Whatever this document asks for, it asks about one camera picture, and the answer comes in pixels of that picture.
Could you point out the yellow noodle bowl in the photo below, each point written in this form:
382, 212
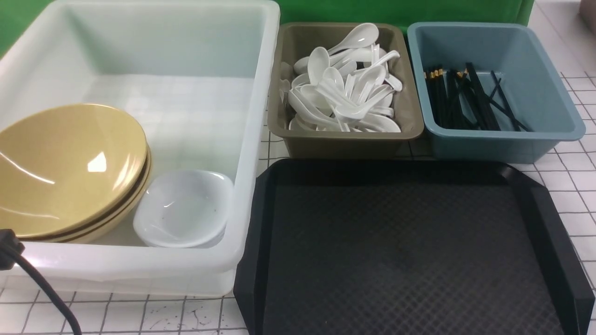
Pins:
68, 167

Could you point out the large white plastic tub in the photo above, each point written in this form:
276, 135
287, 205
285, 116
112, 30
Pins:
195, 74

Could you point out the yellow bowl stacked bottom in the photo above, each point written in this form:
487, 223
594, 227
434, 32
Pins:
114, 219

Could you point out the black plastic serving tray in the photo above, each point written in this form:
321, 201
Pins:
408, 248

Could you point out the white spoon top of pile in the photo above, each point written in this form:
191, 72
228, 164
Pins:
362, 35

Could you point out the white spoon upright in pile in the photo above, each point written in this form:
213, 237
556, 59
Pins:
318, 62

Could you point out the black chopstick crossing in bin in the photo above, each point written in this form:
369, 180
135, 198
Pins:
506, 106

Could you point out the white soup spoon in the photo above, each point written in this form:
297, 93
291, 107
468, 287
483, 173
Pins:
357, 113

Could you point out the olive green spoon bin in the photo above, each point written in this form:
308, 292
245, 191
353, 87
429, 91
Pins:
302, 114

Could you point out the white square side dish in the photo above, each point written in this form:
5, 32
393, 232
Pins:
184, 207

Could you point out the black chopstick thick in bin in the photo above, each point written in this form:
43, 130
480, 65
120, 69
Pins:
486, 119

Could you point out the white square dish in tub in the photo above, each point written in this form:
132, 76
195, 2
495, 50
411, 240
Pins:
208, 244

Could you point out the blue chopstick bin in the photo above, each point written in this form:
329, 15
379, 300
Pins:
532, 86

